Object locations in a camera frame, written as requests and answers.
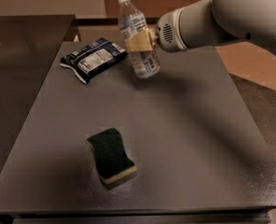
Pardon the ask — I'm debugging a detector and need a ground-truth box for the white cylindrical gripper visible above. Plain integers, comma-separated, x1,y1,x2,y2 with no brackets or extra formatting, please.
124,8,188,52

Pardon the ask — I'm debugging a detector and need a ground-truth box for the clear plastic water bottle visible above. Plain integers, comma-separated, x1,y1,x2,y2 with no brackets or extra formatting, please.
117,0,160,78

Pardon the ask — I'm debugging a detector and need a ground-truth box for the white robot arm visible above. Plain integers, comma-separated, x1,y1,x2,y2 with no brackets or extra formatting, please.
125,0,276,56

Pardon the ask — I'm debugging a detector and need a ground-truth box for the dark blue snack packet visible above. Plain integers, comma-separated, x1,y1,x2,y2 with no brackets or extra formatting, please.
60,37,128,84

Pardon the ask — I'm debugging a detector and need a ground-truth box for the green and yellow sponge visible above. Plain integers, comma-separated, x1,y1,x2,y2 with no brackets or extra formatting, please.
87,128,137,185

